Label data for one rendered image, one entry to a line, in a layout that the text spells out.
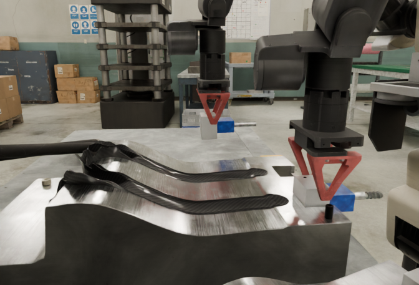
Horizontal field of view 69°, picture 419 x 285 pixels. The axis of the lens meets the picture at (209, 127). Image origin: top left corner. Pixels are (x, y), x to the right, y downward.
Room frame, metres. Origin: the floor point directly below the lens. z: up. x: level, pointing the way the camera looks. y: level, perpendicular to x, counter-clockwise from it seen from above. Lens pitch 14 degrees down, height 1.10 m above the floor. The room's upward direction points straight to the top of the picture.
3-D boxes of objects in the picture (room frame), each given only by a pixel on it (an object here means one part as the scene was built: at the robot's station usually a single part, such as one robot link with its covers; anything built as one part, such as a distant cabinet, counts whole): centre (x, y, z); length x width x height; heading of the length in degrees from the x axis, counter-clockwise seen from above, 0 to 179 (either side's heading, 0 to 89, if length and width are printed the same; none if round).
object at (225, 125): (0.70, -0.04, 0.94); 0.13 x 0.05 x 0.05; 95
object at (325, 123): (0.42, -0.16, 1.02); 0.10 x 0.07 x 0.07; 5
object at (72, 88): (6.75, 2.89, 0.42); 0.86 x 0.33 x 0.83; 89
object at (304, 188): (0.42, -0.20, 0.89); 0.13 x 0.05 x 0.05; 95
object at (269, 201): (0.45, 0.06, 0.92); 0.35 x 0.16 x 0.09; 96
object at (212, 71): (0.69, -0.01, 1.06); 0.10 x 0.07 x 0.07; 6
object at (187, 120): (3.82, 0.04, 0.28); 0.61 x 0.41 x 0.15; 89
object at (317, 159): (0.41, -0.16, 0.95); 0.07 x 0.07 x 0.09; 5
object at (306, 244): (0.46, 0.08, 0.87); 0.50 x 0.26 x 0.14; 96
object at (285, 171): (0.53, -0.14, 0.87); 0.05 x 0.05 x 0.04; 6
